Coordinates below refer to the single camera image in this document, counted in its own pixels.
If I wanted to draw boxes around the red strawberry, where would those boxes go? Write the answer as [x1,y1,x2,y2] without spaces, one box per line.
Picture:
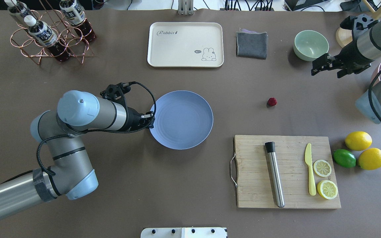
[267,98,277,107]

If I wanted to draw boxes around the yellow plastic knife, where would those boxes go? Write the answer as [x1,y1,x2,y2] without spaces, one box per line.
[304,143,317,196]

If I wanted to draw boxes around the mint green bowl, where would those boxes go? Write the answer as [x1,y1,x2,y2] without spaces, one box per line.
[293,30,329,61]

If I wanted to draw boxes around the wooden cutting board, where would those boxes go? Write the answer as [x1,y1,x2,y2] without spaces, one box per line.
[234,135,341,209]

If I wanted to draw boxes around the blue round plate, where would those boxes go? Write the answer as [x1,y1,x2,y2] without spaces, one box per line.
[150,90,214,150]

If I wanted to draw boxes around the tea bottle middle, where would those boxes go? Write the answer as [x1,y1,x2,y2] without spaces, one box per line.
[59,0,97,42]

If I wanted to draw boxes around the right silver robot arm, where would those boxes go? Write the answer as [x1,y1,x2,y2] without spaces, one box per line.
[311,14,381,124]

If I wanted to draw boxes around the tea bottle far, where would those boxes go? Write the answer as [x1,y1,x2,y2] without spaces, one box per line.
[4,0,34,25]

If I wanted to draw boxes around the aluminium frame post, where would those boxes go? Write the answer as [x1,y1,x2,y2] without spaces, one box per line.
[178,0,194,16]

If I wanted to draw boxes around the tea bottle near plate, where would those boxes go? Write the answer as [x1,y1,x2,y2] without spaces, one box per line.
[24,15,70,62]

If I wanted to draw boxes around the yellow lemon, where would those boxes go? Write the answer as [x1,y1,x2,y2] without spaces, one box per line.
[358,148,381,170]
[344,131,372,151]

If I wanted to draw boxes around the grey folded cloth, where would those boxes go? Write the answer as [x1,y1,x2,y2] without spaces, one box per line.
[236,29,269,60]

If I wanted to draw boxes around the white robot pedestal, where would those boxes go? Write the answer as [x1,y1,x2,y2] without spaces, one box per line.
[140,226,228,238]

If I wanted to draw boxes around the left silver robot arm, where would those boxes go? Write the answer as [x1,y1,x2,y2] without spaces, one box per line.
[0,81,156,220]

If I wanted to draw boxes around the green lime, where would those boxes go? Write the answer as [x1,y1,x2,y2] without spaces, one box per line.
[333,149,357,168]

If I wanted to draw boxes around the copper wire bottle rack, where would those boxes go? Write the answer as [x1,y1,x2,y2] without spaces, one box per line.
[5,0,97,65]

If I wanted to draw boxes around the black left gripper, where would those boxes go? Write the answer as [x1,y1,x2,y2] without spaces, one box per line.
[100,83,155,133]

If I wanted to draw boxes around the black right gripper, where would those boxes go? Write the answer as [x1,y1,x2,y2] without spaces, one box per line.
[311,47,371,78]

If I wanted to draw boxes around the wooden cup stand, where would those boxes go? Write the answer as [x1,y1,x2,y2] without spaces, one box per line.
[335,0,381,48]

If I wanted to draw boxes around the lemon slice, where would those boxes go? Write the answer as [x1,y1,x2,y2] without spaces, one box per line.
[317,180,338,199]
[313,160,332,178]

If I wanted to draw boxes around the steel muddler black tip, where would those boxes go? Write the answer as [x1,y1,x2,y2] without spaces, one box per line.
[265,141,285,208]

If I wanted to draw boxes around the cream rabbit tray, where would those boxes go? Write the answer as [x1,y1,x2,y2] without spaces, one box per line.
[147,22,224,68]

